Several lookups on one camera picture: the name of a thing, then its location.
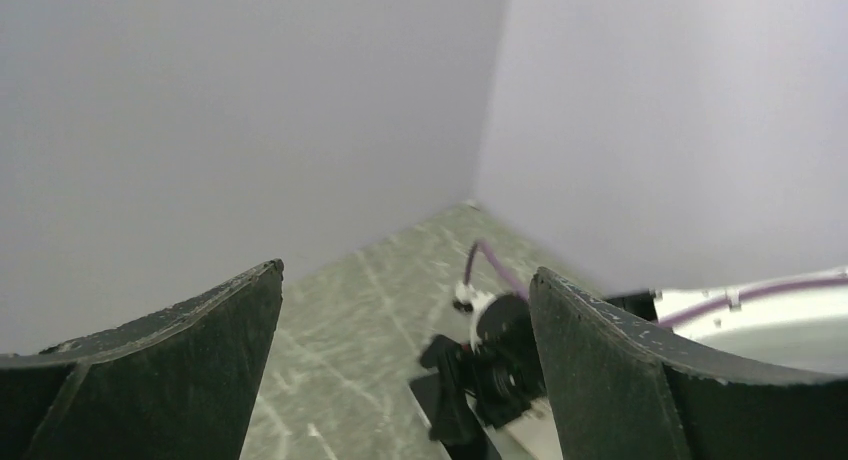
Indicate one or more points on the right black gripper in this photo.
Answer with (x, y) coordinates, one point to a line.
(491, 384)

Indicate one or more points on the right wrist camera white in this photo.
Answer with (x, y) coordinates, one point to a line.
(472, 303)

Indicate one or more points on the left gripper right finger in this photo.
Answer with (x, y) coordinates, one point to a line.
(621, 387)

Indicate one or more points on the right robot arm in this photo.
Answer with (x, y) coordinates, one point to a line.
(795, 322)

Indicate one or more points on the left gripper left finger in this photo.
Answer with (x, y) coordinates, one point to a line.
(179, 383)

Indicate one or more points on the beige phone case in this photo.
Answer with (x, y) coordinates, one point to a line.
(532, 436)

